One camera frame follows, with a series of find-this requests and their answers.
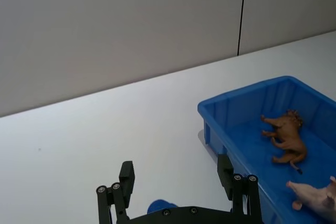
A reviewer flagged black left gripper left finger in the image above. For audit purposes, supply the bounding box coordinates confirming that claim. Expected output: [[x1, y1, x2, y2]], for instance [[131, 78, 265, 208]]
[[95, 160, 136, 224]]

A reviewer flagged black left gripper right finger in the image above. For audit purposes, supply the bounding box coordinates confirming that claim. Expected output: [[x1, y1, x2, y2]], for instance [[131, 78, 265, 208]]
[[217, 153, 261, 217]]

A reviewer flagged small blue round object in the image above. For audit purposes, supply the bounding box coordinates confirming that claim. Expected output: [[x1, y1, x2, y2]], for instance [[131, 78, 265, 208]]
[[146, 199, 177, 216]]

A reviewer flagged blue plastic bin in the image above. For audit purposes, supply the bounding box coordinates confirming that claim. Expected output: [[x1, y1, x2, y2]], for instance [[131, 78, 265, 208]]
[[197, 76, 336, 224]]

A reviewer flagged brown toy lion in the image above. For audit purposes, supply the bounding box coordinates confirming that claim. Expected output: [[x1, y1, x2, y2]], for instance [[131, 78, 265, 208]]
[[260, 109, 308, 175]]

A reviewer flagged pink toy pig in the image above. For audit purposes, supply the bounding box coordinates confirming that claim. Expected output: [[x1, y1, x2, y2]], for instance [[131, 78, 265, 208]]
[[286, 176, 336, 222]]

